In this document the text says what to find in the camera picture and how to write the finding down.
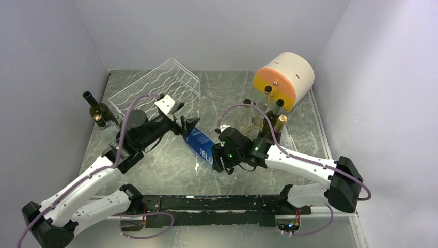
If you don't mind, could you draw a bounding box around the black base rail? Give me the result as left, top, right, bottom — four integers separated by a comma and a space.
142, 195, 311, 228

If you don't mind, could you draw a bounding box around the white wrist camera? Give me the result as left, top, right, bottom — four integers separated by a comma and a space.
154, 94, 181, 115
214, 124, 231, 134

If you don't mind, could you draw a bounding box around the clear bottle white gold label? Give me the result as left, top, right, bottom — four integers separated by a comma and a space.
264, 85, 273, 112

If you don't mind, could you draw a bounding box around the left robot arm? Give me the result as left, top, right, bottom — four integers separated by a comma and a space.
16, 110, 200, 247

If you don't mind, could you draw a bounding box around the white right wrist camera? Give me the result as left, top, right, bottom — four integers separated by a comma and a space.
214, 124, 231, 134

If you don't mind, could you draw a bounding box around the clear plain glass bottle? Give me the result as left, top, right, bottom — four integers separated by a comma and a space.
115, 113, 124, 126

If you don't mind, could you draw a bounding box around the brown bottle gold foil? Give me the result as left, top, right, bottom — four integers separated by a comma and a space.
271, 114, 288, 143

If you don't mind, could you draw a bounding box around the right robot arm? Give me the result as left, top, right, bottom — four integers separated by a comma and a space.
211, 125, 364, 214

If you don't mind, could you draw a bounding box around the dark green bottle black neck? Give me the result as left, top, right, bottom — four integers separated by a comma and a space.
82, 91, 117, 125

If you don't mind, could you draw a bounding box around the white wire wine rack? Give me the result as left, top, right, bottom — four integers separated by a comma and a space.
109, 58, 201, 115

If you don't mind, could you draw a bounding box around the blue clear bottle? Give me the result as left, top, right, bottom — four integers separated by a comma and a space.
185, 127, 215, 166

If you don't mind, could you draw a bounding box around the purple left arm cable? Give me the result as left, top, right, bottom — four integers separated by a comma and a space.
15, 93, 160, 248

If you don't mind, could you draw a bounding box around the cream orange yellow cylinder box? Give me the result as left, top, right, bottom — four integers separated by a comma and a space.
253, 52, 315, 112

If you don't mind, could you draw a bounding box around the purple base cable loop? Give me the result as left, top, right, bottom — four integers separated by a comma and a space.
119, 212, 175, 240

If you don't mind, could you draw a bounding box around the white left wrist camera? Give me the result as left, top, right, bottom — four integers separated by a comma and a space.
154, 94, 181, 115

